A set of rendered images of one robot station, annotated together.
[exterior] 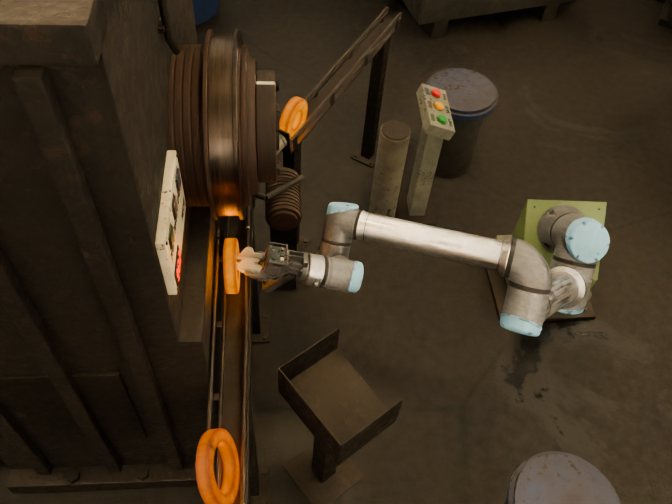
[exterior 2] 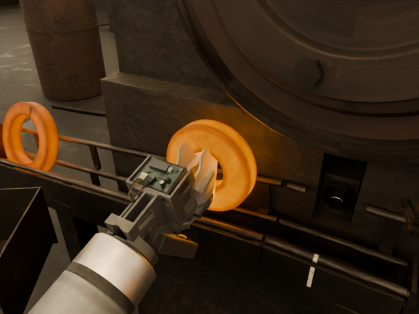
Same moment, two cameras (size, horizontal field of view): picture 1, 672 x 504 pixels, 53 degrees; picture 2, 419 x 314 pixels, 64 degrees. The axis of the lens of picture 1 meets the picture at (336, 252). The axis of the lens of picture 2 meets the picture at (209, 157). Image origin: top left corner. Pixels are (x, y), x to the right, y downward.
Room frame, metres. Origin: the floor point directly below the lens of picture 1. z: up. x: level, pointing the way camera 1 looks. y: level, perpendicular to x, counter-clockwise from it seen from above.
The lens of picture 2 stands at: (1.35, -0.09, 1.08)
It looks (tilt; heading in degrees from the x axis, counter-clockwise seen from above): 30 degrees down; 127
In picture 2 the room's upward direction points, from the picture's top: straight up
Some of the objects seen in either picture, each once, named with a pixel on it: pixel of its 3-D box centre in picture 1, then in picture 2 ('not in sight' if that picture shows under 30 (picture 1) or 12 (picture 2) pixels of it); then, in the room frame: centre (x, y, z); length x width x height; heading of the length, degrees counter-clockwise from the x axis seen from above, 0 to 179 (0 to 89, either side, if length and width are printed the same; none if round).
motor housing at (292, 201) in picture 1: (283, 233); not in sight; (1.60, 0.21, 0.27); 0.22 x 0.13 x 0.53; 8
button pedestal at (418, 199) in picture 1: (426, 160); not in sight; (2.03, -0.34, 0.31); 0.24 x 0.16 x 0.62; 8
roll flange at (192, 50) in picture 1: (197, 127); not in sight; (1.25, 0.38, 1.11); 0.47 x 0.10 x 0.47; 8
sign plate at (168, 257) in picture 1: (172, 222); not in sight; (0.91, 0.36, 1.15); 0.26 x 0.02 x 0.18; 8
